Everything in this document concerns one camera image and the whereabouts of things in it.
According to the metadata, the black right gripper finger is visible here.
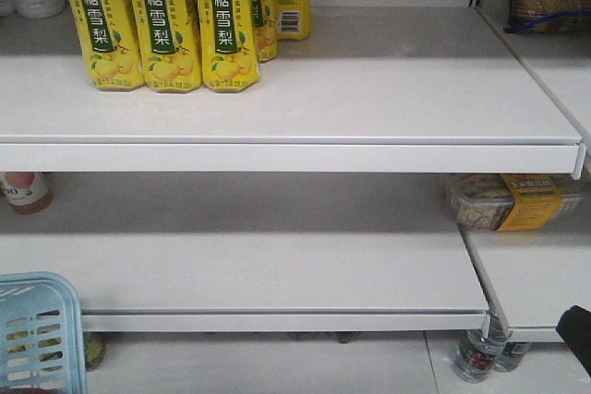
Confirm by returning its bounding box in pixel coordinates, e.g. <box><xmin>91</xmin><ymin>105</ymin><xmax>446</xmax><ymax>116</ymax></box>
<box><xmin>555</xmin><ymin>305</ymin><xmax>591</xmax><ymax>375</ymax></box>

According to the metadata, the light blue plastic basket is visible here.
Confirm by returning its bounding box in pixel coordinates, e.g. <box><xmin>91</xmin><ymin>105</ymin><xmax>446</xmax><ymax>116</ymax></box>
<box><xmin>1</xmin><ymin>271</ymin><xmax>88</xmax><ymax>393</ymax></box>

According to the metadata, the clear water bottle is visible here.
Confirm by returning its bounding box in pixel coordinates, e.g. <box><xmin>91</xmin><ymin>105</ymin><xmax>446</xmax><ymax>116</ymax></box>
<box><xmin>453</xmin><ymin>312</ymin><xmax>509</xmax><ymax>384</ymax></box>
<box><xmin>493</xmin><ymin>341</ymin><xmax>533</xmax><ymax>373</ymax></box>

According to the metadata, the clear cookie box yellow label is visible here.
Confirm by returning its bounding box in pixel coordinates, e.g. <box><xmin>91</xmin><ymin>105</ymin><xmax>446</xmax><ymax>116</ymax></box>
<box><xmin>442</xmin><ymin>173</ymin><xmax>590</xmax><ymax>232</ymax></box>

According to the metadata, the white metal shelving unit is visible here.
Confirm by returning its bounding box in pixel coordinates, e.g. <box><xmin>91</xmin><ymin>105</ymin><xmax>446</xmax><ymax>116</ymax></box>
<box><xmin>1</xmin><ymin>0</ymin><xmax>590</xmax><ymax>393</ymax></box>

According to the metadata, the rear yellow pear drink bottle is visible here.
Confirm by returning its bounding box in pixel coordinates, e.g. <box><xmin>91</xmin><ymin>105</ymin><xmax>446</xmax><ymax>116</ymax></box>
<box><xmin>251</xmin><ymin>0</ymin><xmax>278</xmax><ymax>63</ymax></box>

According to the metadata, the green tea bottle bottom shelf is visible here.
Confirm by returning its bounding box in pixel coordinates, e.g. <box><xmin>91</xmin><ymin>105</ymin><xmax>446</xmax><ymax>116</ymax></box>
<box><xmin>83</xmin><ymin>332</ymin><xmax>106</xmax><ymax>371</ymax></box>

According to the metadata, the orange juice bottle lower shelf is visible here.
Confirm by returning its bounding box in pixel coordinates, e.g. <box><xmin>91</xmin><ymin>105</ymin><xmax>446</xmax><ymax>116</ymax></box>
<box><xmin>1</xmin><ymin>172</ymin><xmax>53</xmax><ymax>215</ymax></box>

